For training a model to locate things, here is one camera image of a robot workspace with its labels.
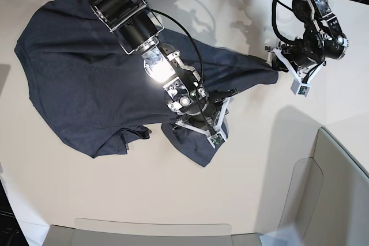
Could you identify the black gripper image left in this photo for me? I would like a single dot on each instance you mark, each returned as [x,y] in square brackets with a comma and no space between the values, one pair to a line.
[201,111]

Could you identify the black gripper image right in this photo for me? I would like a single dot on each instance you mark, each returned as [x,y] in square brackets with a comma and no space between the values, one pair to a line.
[292,53]

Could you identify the dark blue t-shirt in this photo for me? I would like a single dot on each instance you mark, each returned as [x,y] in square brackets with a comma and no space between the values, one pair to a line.
[96,98]

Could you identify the grey bin right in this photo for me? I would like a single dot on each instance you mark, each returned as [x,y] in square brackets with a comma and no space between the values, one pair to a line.
[327,200]

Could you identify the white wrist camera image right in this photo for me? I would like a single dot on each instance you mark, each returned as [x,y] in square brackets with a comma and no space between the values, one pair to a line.
[299,88]

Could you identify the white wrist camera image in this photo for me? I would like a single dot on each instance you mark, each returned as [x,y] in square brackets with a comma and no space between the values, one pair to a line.
[299,88]
[217,139]

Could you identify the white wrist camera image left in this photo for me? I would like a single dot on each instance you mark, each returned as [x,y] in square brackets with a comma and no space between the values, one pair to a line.
[217,139]

